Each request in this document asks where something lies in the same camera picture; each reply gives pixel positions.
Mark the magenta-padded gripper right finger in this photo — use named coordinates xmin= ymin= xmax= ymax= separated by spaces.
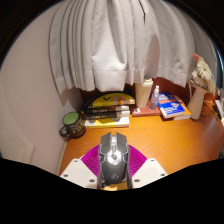
xmin=128 ymin=145 xmax=168 ymax=189

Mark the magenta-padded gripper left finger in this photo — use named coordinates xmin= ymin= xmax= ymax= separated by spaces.
xmin=59 ymin=144 xmax=101 ymax=190

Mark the grey black computer mouse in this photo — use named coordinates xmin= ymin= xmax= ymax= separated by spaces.
xmin=97 ymin=131 xmax=131 ymax=186

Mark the green dark mug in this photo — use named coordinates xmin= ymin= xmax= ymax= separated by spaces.
xmin=58 ymin=111 xmax=87 ymax=140

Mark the yellow white book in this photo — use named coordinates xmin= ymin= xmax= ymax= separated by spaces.
xmin=84 ymin=116 xmax=130 ymax=129

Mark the flat red notebook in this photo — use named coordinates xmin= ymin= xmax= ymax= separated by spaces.
xmin=129 ymin=103 xmax=163 ymax=117

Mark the blue book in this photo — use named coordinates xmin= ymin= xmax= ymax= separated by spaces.
xmin=157 ymin=92 xmax=187 ymax=119

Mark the clear spray bottle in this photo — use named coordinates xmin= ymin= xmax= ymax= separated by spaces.
xmin=148 ymin=85 xmax=161 ymax=111

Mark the cream white tumbler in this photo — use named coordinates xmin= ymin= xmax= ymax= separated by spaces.
xmin=134 ymin=76 xmax=154 ymax=109

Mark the white ceramic vase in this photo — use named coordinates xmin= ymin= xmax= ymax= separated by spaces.
xmin=187 ymin=81 xmax=209 ymax=121

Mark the white flower bouquet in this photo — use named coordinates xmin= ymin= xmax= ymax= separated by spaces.
xmin=190 ymin=53 xmax=218 ymax=96

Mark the white curtain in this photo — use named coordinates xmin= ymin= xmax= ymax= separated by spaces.
xmin=49 ymin=0 xmax=218 ymax=94

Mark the black cable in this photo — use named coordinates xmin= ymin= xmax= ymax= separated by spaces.
xmin=203 ymin=99 xmax=218 ymax=118

